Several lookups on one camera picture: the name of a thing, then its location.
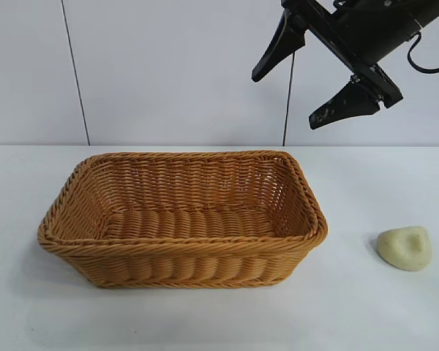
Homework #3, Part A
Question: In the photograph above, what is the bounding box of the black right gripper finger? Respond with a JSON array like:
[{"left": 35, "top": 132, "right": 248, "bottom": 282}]
[
  {"left": 308, "top": 75, "right": 383, "bottom": 130},
  {"left": 251, "top": 10, "right": 308, "bottom": 83}
]

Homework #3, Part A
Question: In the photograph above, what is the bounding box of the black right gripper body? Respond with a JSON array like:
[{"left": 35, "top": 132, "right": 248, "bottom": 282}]
[{"left": 280, "top": 0, "right": 422, "bottom": 110}]

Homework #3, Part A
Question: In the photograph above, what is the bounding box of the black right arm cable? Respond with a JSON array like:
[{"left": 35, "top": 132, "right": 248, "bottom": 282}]
[{"left": 406, "top": 7, "right": 439, "bottom": 73}]

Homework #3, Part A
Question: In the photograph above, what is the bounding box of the pale yellow egg yolk pastry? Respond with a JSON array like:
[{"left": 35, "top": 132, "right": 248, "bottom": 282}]
[{"left": 376, "top": 225, "right": 435, "bottom": 273}]

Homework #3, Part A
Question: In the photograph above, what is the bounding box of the brown woven wicker basket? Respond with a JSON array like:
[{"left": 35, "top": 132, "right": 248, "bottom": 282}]
[{"left": 36, "top": 149, "right": 329, "bottom": 290}]

